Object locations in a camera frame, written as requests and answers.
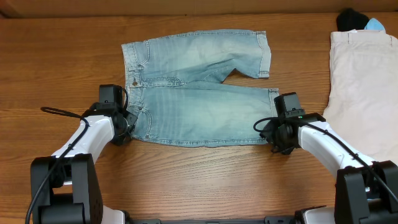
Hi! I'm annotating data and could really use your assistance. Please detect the light blue denim shorts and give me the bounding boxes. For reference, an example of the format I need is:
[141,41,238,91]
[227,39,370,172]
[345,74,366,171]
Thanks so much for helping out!
[122,29,279,147]

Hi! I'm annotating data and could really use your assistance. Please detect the light blue garment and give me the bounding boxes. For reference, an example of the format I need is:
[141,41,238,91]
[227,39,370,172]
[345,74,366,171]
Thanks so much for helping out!
[364,18,385,30]

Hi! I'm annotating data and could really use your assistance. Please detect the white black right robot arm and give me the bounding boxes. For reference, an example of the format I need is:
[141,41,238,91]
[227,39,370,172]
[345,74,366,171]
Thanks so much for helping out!
[258,112,397,224]

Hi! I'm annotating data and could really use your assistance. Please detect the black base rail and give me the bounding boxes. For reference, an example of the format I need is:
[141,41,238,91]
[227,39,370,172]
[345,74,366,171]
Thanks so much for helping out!
[126,216,297,224]

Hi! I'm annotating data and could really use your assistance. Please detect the black garment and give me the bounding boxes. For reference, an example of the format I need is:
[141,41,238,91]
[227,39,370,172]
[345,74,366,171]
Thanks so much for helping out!
[336,8,369,32]

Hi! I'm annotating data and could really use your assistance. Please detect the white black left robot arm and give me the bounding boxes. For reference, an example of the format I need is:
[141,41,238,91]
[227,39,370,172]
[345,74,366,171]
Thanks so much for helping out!
[25,100,136,224]

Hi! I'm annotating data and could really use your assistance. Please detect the beige shorts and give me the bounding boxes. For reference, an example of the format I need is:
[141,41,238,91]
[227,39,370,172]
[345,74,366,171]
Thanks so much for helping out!
[323,30,397,162]

